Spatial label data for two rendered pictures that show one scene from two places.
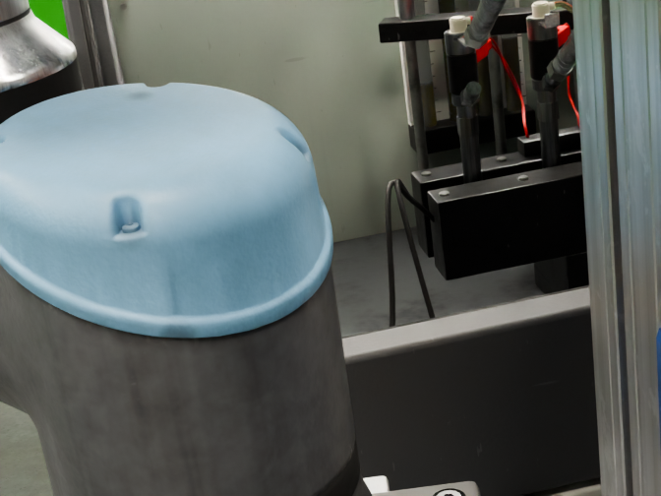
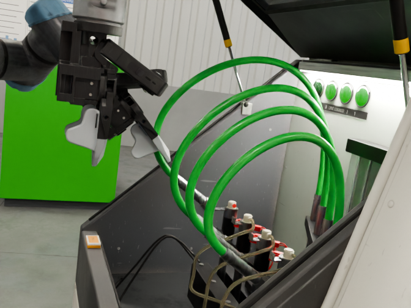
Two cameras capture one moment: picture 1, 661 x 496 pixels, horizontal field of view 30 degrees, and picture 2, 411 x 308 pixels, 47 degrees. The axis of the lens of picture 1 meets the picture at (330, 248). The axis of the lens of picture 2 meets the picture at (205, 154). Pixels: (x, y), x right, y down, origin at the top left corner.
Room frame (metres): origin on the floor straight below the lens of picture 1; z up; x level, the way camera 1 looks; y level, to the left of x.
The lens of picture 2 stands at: (0.86, -1.04, 1.40)
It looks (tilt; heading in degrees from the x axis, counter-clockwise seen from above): 11 degrees down; 78
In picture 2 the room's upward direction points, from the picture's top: 8 degrees clockwise
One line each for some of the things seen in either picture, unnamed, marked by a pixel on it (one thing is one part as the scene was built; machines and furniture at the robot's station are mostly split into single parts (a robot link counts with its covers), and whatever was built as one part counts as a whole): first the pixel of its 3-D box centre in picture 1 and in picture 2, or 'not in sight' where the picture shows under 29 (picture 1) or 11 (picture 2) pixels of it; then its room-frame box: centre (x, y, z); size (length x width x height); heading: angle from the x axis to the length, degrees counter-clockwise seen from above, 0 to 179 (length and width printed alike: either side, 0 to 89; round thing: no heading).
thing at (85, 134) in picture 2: not in sight; (85, 137); (0.83, -0.32, 1.27); 0.06 x 0.03 x 0.09; 8
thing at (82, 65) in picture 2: not in sight; (88, 65); (0.83, -0.31, 1.38); 0.09 x 0.08 x 0.12; 8
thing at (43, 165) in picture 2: not in sight; (63, 127); (0.47, 3.45, 0.65); 0.95 x 0.86 x 1.30; 7
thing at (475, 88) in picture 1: (472, 142); (219, 255); (1.11, -0.15, 1.02); 0.05 x 0.03 x 0.21; 8
